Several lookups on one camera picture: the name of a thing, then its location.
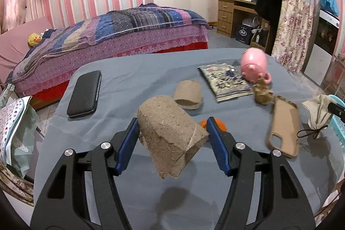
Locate floral curtain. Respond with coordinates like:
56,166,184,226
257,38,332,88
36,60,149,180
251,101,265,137
272,0,314,72

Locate light blue plastic basket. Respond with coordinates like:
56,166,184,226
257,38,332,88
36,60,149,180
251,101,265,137
329,95,344,148

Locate tan phone case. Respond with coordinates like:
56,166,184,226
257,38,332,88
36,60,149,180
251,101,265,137
266,95,300,159

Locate grey table cloth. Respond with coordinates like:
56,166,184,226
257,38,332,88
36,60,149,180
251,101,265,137
30,49,343,229

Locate polka dot bag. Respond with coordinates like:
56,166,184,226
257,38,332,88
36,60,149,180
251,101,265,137
1,96,40,178

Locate pink piggy bank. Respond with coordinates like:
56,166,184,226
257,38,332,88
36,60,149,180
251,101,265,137
240,47,271,84

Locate bed with striped quilt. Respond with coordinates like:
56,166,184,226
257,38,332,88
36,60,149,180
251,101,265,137
1,3,208,100

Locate small orange ball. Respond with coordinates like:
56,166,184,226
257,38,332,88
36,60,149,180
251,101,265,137
199,118,227,131

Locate wooden desk with drawers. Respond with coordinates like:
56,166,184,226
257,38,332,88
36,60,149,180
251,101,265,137
217,0,271,53

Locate patterned booklet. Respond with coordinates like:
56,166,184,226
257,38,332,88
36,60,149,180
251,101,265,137
198,64,253,103

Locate brown cardboard roll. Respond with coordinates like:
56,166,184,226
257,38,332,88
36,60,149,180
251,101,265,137
137,96,209,179
172,80,204,110

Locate yellow duck plush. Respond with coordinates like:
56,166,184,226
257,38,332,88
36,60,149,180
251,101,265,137
27,33,42,47

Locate black glasses case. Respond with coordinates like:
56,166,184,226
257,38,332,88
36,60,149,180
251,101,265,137
67,70,102,119

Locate brown paper ball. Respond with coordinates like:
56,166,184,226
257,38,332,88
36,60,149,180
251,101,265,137
253,78,274,106

